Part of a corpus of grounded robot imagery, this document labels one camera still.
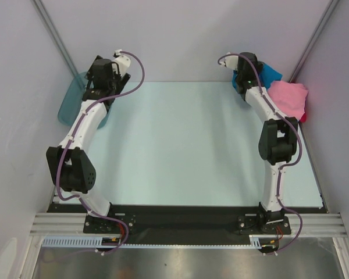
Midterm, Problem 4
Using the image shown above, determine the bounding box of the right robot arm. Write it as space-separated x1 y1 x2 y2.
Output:
235 52 298 233

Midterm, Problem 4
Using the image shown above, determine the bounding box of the blue t-shirt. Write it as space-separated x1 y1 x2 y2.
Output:
230 62 283 94

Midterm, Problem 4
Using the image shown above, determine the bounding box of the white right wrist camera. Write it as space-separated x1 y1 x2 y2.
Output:
218 52 239 70

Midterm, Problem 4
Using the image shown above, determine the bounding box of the teal translucent plastic bin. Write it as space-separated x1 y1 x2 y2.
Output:
57 70 114 128

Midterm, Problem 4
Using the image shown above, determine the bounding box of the right aluminium frame post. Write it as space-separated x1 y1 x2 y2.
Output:
288 0 341 83

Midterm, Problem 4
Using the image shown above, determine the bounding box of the aluminium frame post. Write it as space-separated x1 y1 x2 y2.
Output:
30 0 79 77
288 0 341 83

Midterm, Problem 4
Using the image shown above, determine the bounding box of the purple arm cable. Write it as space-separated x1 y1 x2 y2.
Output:
217 53 304 256
55 50 147 256

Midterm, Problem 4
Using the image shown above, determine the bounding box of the aluminium front rail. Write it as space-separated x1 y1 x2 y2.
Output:
30 213 347 238

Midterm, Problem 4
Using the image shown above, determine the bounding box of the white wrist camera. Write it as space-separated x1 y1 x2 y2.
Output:
218 52 239 70
112 49 131 77

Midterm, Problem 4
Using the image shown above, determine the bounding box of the pink folded t-shirt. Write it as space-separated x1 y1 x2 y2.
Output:
267 81 308 120

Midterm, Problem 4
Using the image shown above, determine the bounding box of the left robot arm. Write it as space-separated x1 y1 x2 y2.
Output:
46 53 131 233

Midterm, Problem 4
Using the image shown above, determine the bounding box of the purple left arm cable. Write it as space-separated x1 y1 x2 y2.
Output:
55 50 147 256

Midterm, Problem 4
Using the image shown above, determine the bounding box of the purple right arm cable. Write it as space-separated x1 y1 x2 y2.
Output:
217 53 304 256

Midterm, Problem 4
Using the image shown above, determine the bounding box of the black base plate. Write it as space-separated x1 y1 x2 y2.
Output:
47 203 327 246

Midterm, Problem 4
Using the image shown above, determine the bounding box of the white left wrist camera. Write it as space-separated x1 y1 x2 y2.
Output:
112 49 131 77

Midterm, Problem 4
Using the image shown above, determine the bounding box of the left aluminium frame post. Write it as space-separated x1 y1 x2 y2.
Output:
30 0 79 77

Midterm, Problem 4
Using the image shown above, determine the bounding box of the white slotted cable duct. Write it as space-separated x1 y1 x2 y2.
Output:
42 236 277 249

